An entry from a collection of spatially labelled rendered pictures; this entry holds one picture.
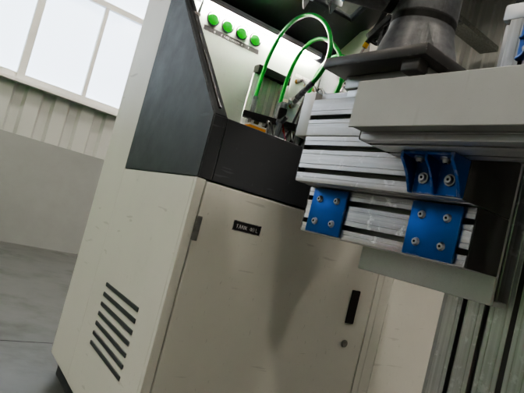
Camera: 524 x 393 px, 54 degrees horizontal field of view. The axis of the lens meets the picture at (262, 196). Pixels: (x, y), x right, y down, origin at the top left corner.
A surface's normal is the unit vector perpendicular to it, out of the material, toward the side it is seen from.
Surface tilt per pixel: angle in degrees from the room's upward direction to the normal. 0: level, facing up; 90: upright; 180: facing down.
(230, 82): 90
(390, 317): 90
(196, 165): 90
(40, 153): 90
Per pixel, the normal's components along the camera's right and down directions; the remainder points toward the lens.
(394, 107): -0.76, -0.24
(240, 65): 0.53, 0.08
